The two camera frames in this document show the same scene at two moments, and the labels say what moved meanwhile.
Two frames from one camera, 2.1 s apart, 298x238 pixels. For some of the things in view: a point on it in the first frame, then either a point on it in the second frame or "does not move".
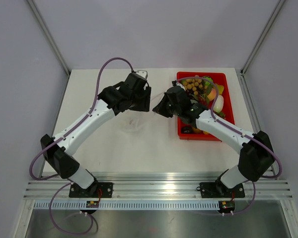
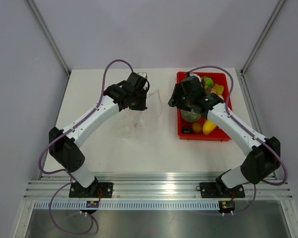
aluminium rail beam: x=158 y=186 does not move
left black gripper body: x=140 y=102 does not move
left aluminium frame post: x=63 y=62 does not move
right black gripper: x=160 y=108 → x=178 y=91
